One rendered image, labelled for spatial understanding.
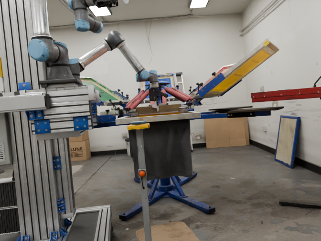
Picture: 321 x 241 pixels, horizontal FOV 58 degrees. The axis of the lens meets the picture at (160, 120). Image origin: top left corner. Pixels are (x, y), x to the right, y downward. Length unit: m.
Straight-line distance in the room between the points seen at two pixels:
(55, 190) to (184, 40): 5.35
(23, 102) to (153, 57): 5.25
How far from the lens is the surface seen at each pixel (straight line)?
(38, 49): 1.77
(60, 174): 2.16
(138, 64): 2.41
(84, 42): 7.08
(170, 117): 1.97
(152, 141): 2.08
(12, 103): 1.78
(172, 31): 6.91
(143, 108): 2.56
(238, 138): 6.82
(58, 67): 1.87
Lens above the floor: 1.06
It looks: 3 degrees down
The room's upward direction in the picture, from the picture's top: 5 degrees counter-clockwise
